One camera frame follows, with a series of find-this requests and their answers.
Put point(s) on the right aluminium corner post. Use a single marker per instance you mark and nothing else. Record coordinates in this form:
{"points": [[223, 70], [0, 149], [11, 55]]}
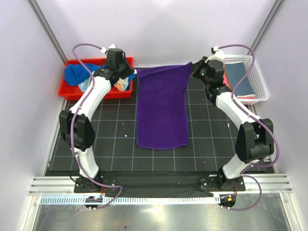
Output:
{"points": [[269, 19]]}

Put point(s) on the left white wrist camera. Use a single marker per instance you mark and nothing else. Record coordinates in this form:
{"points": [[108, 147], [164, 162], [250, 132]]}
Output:
{"points": [[105, 50]]}

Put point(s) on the left aluminium corner post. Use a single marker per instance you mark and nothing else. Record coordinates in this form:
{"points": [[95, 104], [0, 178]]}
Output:
{"points": [[47, 29]]}

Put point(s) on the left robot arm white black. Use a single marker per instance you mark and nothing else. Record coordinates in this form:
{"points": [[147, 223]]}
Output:
{"points": [[75, 124]]}

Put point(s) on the black grid cutting mat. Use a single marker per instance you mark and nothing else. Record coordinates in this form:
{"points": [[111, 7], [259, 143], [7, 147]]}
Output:
{"points": [[212, 136]]}

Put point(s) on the white perforated plastic basket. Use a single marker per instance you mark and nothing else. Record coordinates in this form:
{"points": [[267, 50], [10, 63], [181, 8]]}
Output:
{"points": [[255, 77]]}

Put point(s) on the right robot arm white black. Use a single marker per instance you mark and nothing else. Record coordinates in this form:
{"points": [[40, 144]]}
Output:
{"points": [[254, 140]]}

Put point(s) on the pink microfiber towel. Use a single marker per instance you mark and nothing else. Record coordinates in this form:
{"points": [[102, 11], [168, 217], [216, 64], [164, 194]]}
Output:
{"points": [[244, 90]]}

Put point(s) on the yellow tiger print towel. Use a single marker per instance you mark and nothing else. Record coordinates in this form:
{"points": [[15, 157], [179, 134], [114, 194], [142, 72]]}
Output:
{"points": [[237, 68]]}

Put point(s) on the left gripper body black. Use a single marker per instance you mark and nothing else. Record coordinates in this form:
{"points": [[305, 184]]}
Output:
{"points": [[125, 69]]}

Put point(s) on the light blue white towel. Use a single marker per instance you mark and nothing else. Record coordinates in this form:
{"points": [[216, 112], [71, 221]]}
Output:
{"points": [[121, 85]]}

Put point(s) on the aluminium corner post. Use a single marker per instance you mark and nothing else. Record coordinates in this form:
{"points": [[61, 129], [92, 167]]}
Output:
{"points": [[269, 19], [47, 29]]}

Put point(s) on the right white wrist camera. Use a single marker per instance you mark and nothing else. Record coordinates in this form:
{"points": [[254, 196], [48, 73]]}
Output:
{"points": [[217, 54]]}

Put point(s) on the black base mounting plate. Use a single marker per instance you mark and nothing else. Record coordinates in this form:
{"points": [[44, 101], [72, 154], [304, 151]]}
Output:
{"points": [[167, 184]]}

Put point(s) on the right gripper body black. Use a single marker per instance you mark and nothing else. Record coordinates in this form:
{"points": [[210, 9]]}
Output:
{"points": [[201, 70]]}

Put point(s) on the aluminium front rail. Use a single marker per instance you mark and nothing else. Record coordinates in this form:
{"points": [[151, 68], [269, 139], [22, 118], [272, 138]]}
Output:
{"points": [[270, 183]]}

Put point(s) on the red plastic bin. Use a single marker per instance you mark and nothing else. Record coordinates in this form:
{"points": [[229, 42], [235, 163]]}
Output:
{"points": [[74, 93]]}

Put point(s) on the white slotted cable duct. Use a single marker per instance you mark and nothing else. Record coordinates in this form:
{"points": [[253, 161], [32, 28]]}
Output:
{"points": [[95, 200]]}

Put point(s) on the purple towel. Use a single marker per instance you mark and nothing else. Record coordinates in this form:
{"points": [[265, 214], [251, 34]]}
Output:
{"points": [[162, 121]]}

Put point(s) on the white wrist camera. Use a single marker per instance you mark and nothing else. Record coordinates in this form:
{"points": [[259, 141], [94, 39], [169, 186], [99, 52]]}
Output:
{"points": [[217, 54], [105, 50]]}

